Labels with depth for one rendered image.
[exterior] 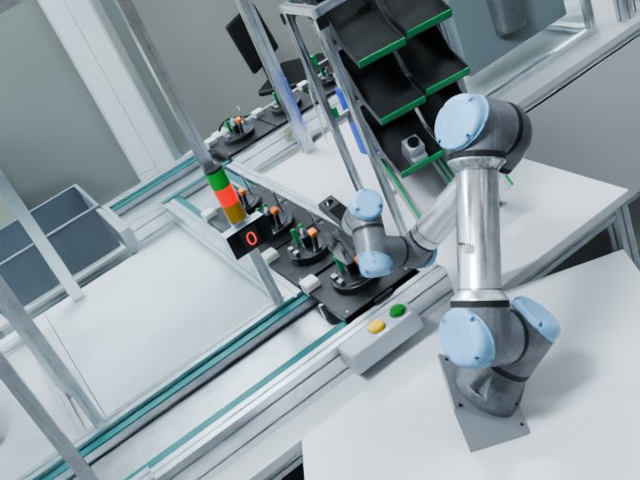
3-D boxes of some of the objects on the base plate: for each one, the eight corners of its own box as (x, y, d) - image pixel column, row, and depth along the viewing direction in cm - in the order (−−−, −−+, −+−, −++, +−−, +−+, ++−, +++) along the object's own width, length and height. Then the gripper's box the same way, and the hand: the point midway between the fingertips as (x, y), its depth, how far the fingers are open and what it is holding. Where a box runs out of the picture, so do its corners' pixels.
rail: (455, 295, 220) (444, 264, 214) (175, 507, 195) (153, 476, 189) (443, 289, 224) (430, 257, 219) (167, 494, 199) (146, 464, 194)
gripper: (350, 253, 197) (337, 276, 218) (388, 227, 201) (371, 251, 221) (329, 225, 199) (317, 250, 219) (367, 199, 202) (352, 227, 222)
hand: (339, 241), depth 219 cm, fingers closed on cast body, 4 cm apart
